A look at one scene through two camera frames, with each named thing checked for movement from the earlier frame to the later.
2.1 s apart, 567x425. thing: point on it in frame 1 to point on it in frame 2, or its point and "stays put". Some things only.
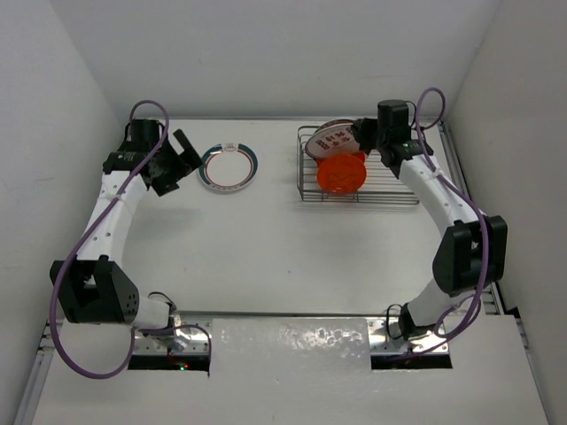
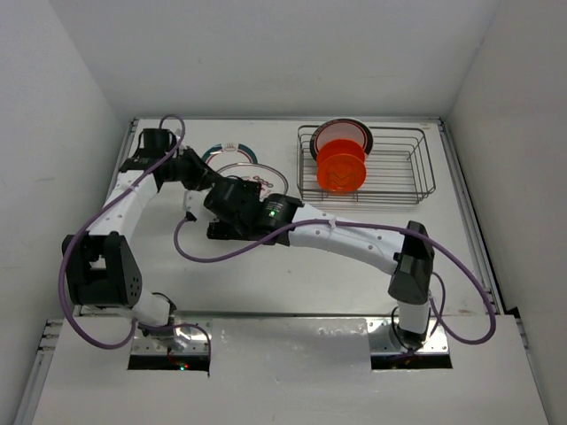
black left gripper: [184, 164] to [201, 174]
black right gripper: [363, 127] to [219, 226]
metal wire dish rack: [381, 184] stays put
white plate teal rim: [229, 166] stays put
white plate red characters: [332, 138] to [271, 181]
